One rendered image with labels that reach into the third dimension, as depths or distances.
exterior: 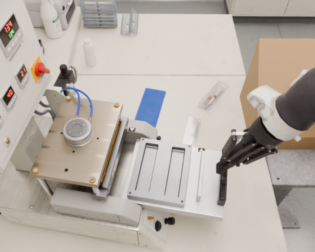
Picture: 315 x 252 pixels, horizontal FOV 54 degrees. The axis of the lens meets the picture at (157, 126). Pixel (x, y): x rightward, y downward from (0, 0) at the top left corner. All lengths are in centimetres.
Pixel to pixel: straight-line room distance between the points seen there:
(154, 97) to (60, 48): 55
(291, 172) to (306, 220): 84
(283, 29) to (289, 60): 201
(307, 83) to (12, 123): 65
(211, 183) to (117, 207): 29
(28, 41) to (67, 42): 85
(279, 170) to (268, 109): 66
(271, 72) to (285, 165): 37
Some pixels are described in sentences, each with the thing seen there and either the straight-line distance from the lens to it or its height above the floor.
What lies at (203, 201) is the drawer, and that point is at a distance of 93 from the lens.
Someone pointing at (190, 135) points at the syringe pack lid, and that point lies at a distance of 128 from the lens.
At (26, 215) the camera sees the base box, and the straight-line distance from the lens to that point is 109.
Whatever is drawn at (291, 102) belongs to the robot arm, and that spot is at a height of 137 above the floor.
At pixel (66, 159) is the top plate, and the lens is 86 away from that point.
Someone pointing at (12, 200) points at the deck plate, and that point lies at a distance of 106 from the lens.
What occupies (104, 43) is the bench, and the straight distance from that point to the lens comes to 173.
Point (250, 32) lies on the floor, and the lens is 316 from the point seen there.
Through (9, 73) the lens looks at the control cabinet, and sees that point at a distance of 80.
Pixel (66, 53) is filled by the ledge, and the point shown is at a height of 79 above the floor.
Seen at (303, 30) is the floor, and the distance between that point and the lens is 335.
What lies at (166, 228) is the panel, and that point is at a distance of 110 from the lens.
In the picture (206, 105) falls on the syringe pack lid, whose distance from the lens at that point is 139.
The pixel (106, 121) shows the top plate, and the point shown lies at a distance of 90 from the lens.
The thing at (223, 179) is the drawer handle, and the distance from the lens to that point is 93.
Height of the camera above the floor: 182
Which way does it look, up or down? 54 degrees down
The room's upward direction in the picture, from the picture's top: 1 degrees clockwise
